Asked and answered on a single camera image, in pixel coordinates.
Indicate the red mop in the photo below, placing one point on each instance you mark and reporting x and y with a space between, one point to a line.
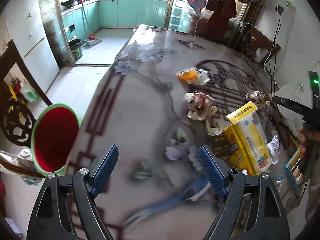
91 37

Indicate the black wok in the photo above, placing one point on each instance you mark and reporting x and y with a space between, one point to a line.
68 3

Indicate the yellow white medicine box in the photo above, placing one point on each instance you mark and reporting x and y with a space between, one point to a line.
248 127

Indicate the red hanging garment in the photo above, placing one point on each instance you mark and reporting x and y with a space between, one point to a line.
218 21

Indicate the black kitchen trash bin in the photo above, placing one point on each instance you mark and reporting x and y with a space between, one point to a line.
75 47

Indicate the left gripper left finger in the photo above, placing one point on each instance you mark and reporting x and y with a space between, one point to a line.
51 216

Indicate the crumpled floral tissue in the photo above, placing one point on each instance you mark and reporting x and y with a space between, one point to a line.
259 99

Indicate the clear plastic bag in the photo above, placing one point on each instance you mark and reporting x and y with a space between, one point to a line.
273 148

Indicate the person's right hand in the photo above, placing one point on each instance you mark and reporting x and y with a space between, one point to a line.
303 141

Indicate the colourful wrapper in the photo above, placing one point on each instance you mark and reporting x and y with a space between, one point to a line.
201 106

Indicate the green red trash bin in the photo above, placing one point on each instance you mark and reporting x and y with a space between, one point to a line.
53 137

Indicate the orange snack wrapper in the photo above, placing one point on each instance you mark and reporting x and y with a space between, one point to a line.
194 76

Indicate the floral tablecloth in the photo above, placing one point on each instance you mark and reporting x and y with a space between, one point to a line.
139 106

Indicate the wooden chair by wall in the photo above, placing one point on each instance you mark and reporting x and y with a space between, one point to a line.
251 39

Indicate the yellow juice carton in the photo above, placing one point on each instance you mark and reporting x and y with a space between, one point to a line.
239 157

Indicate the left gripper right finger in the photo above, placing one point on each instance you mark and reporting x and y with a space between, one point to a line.
266 215

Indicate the white refrigerator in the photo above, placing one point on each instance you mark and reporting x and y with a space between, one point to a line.
21 22

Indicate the dark brown gold box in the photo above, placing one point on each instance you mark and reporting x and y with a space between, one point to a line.
220 146

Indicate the teal kitchen cabinets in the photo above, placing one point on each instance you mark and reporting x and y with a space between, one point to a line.
112 14

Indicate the dark wooden chair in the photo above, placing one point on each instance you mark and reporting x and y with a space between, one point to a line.
17 121

